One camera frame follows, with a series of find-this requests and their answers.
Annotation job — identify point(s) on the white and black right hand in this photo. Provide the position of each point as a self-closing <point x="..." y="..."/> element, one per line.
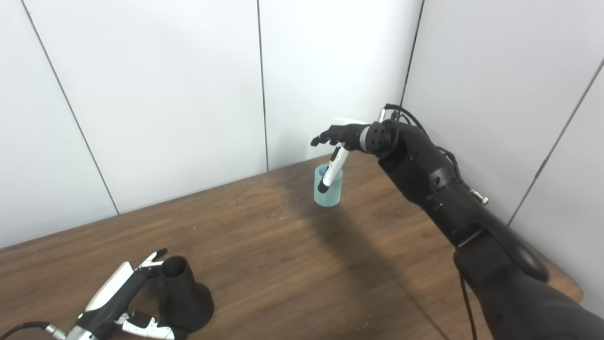
<point x="347" y="134"/>

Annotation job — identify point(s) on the white and black left hand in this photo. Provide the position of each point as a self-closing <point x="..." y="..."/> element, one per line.
<point x="113" y="297"/>

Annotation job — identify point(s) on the black flared nozzle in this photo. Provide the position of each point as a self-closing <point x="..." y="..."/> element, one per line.
<point x="186" y="297"/>

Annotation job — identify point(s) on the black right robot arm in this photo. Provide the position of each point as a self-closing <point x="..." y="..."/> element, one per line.
<point x="448" y="198"/>

